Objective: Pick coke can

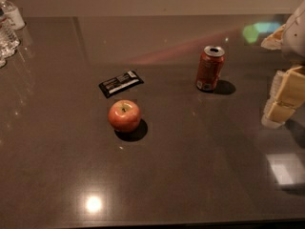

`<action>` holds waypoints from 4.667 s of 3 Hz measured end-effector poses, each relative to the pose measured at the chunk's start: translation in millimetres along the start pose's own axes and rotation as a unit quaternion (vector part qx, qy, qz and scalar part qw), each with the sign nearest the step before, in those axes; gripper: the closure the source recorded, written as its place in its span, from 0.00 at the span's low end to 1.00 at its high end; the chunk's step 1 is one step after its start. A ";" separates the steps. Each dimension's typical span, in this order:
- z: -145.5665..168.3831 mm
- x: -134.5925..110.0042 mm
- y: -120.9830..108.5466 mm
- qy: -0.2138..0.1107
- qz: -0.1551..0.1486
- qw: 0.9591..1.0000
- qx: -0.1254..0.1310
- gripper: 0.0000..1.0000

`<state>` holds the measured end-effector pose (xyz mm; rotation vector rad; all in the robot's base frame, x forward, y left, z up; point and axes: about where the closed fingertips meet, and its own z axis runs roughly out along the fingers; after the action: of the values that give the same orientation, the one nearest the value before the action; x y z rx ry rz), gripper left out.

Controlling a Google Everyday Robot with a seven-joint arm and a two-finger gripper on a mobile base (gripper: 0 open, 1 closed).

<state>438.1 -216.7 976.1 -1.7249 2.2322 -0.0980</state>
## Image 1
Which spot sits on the red apple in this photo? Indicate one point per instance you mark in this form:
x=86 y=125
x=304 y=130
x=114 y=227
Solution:
x=124 y=116

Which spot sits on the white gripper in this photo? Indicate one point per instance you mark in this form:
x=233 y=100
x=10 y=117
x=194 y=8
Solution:
x=295 y=37

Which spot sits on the clear ribbed water bottle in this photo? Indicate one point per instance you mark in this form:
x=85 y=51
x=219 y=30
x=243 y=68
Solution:
x=8 y=38

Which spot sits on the black snack bar wrapper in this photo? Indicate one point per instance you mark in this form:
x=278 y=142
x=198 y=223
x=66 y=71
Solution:
x=120 y=83

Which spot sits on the red coke can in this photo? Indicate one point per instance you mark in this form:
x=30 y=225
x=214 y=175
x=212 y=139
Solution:
x=210 y=65

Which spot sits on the clear water bottle white label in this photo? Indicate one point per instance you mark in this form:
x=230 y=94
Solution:
x=13 y=13

